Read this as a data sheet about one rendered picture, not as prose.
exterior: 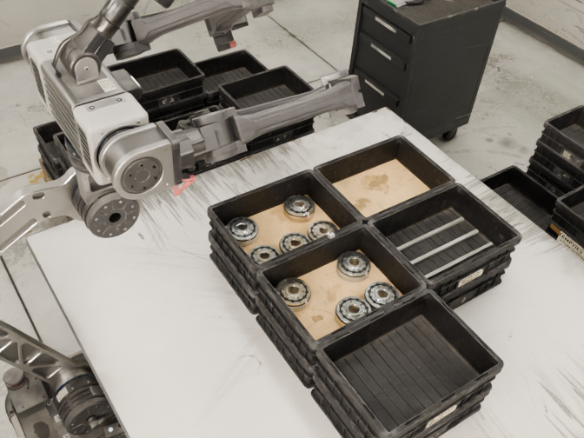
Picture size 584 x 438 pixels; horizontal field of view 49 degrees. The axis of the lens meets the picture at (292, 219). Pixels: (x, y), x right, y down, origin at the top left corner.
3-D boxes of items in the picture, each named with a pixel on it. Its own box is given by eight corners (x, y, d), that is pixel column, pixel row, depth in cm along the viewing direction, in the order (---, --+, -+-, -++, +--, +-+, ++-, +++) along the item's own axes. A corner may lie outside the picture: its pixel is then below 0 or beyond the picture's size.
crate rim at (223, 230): (254, 275, 186) (254, 270, 184) (205, 213, 203) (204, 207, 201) (363, 227, 203) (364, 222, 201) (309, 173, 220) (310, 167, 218)
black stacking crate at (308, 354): (310, 371, 175) (314, 347, 167) (254, 297, 192) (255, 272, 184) (420, 312, 192) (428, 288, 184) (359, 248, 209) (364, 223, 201)
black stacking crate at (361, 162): (360, 248, 210) (364, 222, 202) (308, 194, 227) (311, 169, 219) (448, 206, 227) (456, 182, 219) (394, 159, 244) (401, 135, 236)
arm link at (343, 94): (370, 65, 154) (381, 106, 156) (343, 69, 166) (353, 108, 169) (196, 119, 138) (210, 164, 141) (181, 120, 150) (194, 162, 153)
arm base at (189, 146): (158, 165, 143) (154, 120, 135) (190, 154, 147) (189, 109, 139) (175, 187, 138) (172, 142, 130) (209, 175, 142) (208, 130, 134)
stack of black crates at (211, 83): (209, 148, 348) (207, 94, 324) (182, 119, 365) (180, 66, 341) (271, 126, 365) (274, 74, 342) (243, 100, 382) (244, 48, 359)
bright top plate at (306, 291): (291, 311, 184) (291, 309, 183) (268, 289, 189) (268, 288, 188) (317, 294, 189) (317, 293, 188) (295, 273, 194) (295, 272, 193)
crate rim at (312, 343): (313, 352, 168) (314, 347, 167) (254, 275, 186) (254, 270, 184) (428, 291, 186) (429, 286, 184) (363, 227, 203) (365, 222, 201)
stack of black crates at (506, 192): (561, 247, 311) (580, 213, 295) (520, 271, 298) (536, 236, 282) (501, 198, 334) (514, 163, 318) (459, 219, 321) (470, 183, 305)
